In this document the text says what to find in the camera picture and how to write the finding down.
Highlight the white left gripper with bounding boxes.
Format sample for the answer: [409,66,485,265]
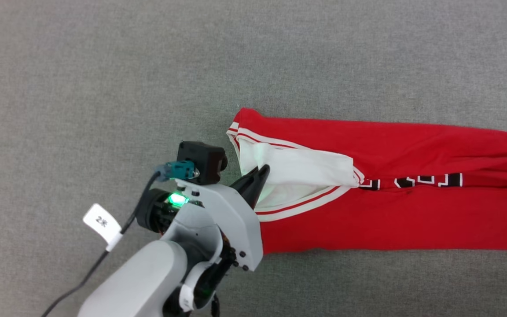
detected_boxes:
[137,165,271,272]

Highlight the red and white jersey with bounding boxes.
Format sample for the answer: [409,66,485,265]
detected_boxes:
[226,108,507,255]

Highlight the grey-green fabric sofa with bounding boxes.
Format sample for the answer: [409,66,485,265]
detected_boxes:
[0,0,507,317]

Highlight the teal cable connector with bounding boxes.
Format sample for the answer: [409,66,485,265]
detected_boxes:
[156,161,198,182]

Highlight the white cable label tag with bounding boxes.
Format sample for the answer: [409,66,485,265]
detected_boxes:
[83,203,124,252]

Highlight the thin black cable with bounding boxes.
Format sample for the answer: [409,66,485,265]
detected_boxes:
[40,171,166,317]

